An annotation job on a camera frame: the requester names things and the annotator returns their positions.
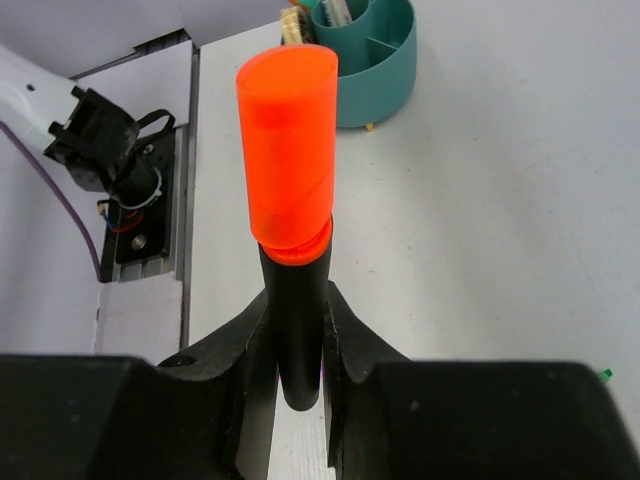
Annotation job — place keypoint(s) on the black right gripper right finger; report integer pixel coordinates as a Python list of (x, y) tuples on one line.
[(357, 440)]

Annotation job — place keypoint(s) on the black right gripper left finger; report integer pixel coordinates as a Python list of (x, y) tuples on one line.
[(207, 412)]

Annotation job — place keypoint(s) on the black highlighter orange cap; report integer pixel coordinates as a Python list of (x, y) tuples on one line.
[(296, 283)]

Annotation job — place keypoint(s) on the orange translucent cap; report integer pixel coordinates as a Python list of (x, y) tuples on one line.
[(287, 105)]

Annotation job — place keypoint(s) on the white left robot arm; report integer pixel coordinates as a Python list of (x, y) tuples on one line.
[(98, 142)]

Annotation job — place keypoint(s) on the teal round divided organizer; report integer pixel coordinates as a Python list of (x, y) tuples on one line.
[(377, 55)]

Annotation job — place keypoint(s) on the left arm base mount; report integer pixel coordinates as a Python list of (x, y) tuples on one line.
[(137, 243)]

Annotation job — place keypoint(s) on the left aluminium table rail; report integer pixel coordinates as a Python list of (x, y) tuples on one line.
[(188, 150)]

